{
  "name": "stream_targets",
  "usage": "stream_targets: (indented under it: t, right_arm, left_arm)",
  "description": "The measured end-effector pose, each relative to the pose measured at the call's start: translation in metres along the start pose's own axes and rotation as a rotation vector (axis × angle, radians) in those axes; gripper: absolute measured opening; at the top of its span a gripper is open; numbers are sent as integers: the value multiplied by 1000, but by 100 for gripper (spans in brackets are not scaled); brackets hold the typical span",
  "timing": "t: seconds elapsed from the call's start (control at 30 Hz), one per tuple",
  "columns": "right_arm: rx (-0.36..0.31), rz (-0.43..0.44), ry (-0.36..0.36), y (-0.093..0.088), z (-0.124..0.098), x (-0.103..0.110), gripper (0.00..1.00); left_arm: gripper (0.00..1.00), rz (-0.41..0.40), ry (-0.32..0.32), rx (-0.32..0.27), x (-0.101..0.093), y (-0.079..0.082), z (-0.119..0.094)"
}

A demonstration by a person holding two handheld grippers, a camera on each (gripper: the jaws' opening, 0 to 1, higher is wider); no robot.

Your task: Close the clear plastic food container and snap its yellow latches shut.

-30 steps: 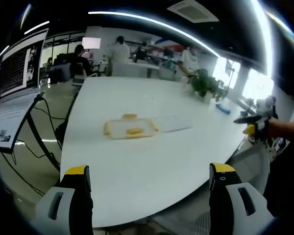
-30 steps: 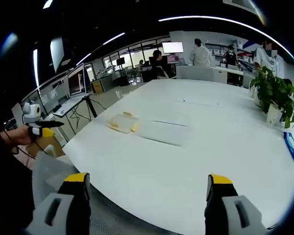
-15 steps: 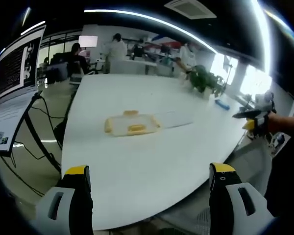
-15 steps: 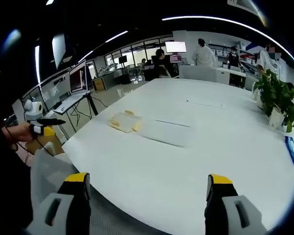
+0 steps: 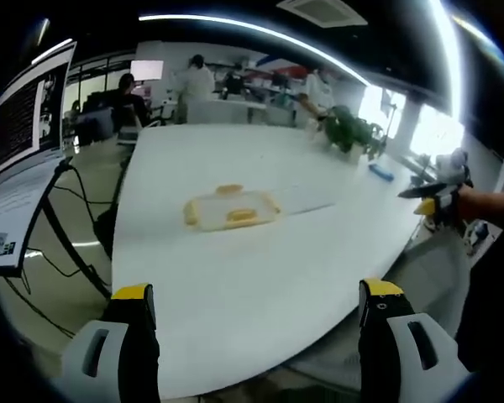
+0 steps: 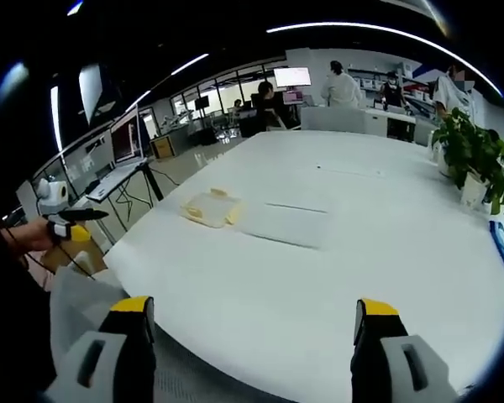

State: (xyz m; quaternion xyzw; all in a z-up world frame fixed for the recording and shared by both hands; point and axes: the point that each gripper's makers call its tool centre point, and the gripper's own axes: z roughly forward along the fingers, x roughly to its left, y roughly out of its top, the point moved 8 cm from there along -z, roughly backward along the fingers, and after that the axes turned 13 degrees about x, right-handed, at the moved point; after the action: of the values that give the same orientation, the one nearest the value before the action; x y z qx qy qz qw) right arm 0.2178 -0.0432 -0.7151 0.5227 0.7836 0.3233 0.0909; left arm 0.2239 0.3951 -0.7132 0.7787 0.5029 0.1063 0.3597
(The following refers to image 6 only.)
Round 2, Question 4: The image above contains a small green potted plant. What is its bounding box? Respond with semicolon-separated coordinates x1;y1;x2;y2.
429;121;458;175

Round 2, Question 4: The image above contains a brown cardboard box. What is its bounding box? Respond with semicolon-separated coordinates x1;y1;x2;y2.
40;234;108;275

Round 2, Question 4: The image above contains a translucent white flat mat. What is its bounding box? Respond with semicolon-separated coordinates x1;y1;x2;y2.
239;201;332;250

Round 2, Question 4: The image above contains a black cable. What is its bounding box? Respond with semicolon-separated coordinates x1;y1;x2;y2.
2;216;98;281

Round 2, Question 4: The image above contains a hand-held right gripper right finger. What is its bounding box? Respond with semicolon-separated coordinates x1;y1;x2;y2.
350;297;459;403

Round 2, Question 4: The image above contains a clear box with yellow latches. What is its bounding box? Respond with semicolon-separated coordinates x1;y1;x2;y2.
179;188;244;230

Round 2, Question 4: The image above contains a large green potted plant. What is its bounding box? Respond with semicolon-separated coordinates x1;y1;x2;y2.
443;107;504;216

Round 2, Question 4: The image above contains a computer monitor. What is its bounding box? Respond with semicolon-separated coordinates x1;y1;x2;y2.
273;66;312;90

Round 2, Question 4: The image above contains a blue wipes packet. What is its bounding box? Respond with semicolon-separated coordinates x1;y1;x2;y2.
488;219;504;270

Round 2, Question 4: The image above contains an open laptop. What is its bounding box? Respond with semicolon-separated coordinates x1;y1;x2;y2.
85;106;150;202

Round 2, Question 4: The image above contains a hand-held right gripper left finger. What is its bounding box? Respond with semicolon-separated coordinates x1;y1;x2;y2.
45;296;157;403

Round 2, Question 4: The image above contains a yellow box on floor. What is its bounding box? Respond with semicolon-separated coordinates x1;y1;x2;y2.
150;135;174;161

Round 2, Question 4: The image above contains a person's left hand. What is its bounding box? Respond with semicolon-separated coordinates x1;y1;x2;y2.
6;217;55;254

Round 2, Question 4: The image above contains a black tripod stand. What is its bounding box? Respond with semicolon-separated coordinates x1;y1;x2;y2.
108;161;165;236

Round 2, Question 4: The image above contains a white cabinet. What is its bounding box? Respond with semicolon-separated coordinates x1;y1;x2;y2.
299;104;417;139

